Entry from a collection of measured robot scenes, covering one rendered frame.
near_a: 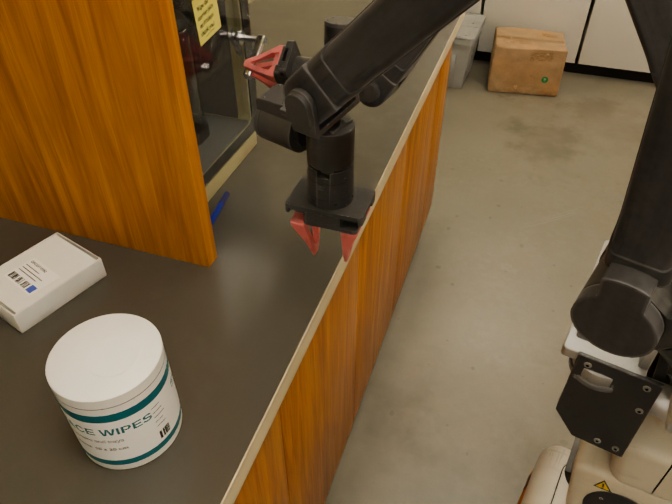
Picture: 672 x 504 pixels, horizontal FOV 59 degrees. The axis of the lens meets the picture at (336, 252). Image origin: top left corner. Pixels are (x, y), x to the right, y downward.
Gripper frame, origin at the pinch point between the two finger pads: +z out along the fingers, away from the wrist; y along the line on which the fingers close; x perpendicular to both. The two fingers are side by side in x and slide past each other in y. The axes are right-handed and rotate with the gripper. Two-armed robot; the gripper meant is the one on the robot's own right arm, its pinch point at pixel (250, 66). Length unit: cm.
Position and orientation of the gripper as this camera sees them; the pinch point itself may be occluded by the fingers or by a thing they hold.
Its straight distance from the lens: 115.3
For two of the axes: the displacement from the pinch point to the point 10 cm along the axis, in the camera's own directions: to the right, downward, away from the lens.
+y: -1.7, -3.0, -9.4
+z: -9.6, -1.9, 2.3
